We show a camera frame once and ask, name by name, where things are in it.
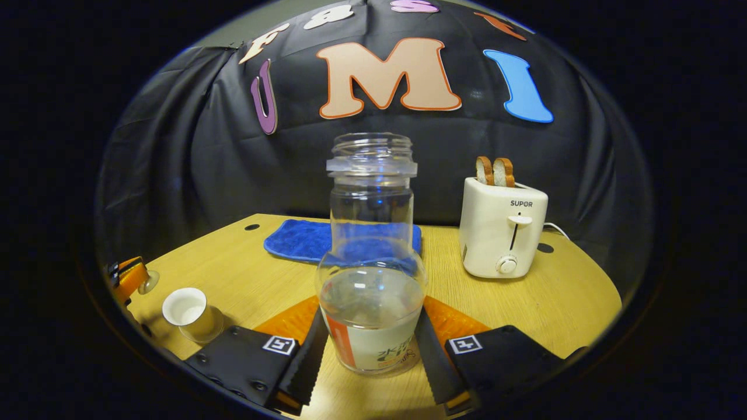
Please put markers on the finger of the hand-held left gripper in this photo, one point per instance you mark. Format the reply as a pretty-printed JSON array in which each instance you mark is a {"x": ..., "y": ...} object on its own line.
[{"x": 128, "y": 280}]

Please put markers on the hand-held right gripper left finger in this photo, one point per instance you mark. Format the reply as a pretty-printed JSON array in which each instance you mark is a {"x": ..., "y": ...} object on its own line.
[{"x": 306, "y": 367}]

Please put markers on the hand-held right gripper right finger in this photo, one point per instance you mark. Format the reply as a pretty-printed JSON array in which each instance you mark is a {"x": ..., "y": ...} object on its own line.
[{"x": 435, "y": 367}]

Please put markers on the cream ceramic teacup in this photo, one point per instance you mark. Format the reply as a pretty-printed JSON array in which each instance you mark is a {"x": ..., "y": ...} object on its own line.
[{"x": 201, "y": 326}]

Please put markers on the clear plastic water bottle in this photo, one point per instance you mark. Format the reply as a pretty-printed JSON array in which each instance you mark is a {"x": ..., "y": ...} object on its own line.
[{"x": 370, "y": 204}]

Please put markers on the blue folded towel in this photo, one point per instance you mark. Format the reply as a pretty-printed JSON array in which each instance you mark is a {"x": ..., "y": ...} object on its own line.
[{"x": 297, "y": 239}]

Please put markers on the white toaster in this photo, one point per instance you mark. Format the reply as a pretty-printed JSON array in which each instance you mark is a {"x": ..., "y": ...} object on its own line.
[{"x": 484, "y": 233}]

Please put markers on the black backdrop cloth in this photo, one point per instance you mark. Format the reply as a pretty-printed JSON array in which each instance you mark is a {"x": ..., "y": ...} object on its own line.
[{"x": 233, "y": 163}]

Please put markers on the bread slice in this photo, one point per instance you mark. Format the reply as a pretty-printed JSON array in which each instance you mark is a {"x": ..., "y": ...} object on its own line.
[
  {"x": 505, "y": 172},
  {"x": 484, "y": 170}
]

